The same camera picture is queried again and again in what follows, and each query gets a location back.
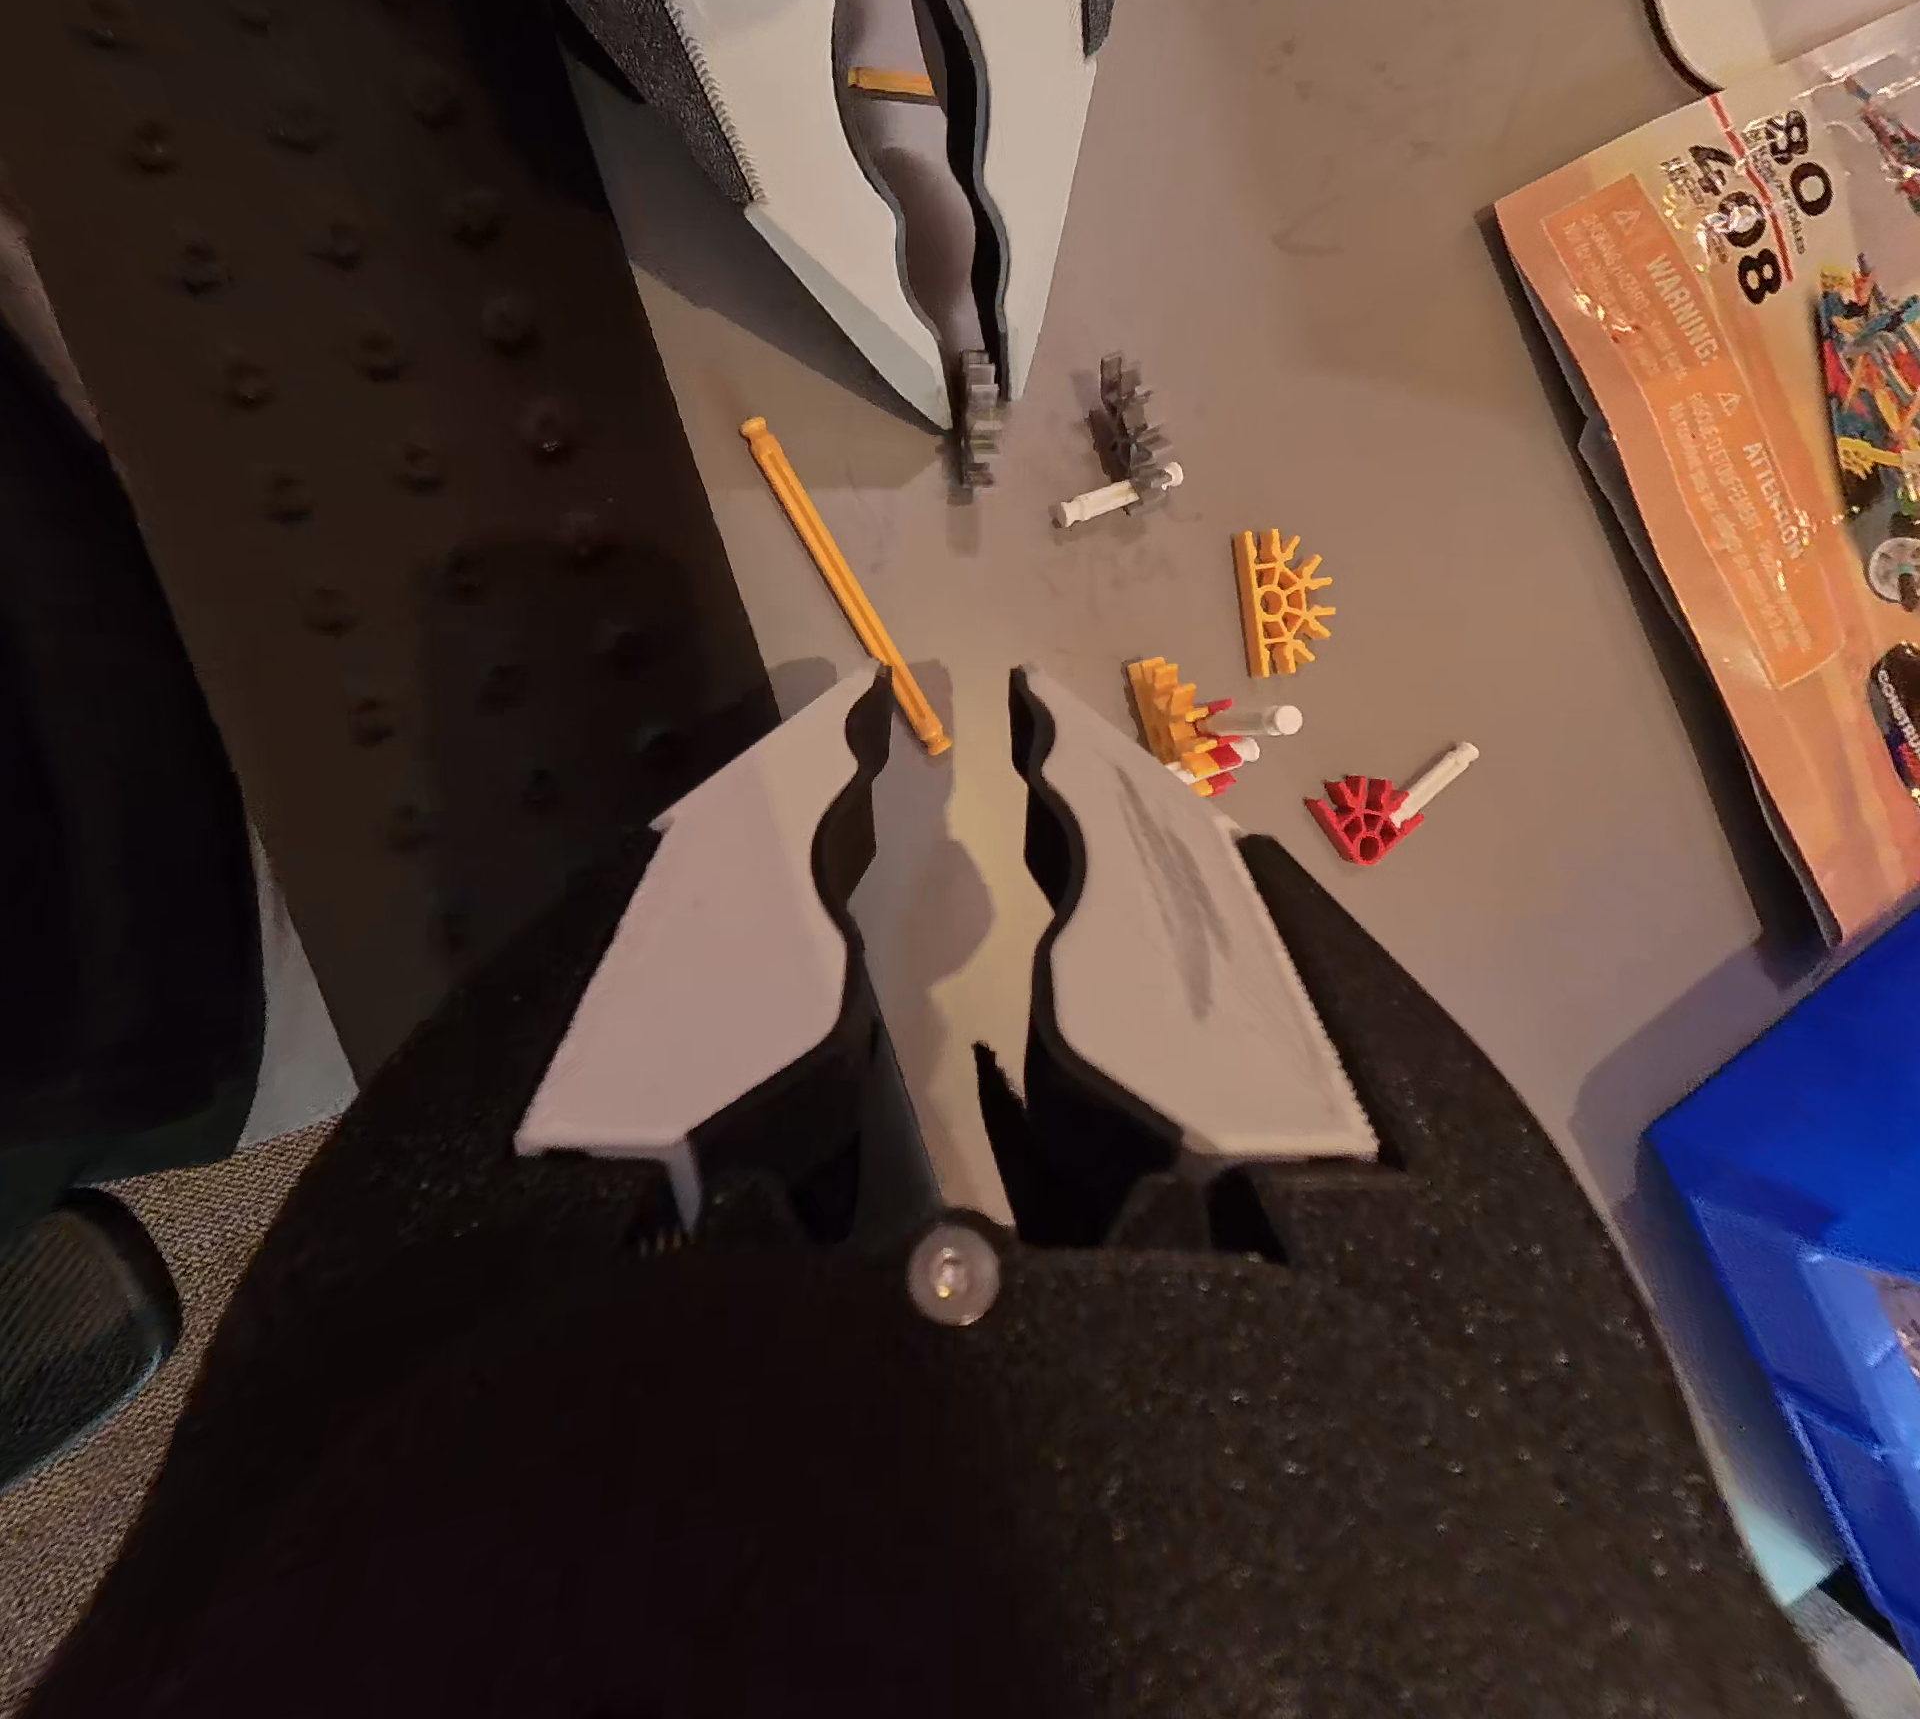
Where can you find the blue plastic bin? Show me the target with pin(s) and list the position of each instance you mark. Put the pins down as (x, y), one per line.
(1800, 1224)

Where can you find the small yellow piece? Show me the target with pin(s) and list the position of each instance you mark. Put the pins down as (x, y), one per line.
(893, 80)

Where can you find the grey snowflake connector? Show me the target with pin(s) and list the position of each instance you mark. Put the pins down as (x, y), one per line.
(1124, 422)
(974, 428)

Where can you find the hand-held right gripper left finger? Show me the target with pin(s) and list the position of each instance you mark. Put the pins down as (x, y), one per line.
(705, 970)

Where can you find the orange toy set bag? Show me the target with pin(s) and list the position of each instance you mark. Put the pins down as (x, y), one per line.
(1724, 474)

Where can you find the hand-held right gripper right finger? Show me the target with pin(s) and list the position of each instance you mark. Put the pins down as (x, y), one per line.
(1201, 984)

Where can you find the long yellow rod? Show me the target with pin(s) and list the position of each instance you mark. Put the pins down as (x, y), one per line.
(840, 580)

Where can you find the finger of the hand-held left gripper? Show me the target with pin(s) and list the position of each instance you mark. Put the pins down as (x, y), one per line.
(750, 25)
(1020, 25)

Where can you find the black perforated panel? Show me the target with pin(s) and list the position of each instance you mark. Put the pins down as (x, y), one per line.
(375, 398)

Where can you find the black mesh shoe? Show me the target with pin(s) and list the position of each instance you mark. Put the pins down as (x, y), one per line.
(74, 1314)

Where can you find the yellow fan connector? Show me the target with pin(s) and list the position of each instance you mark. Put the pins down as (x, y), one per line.
(1158, 700)
(1283, 602)

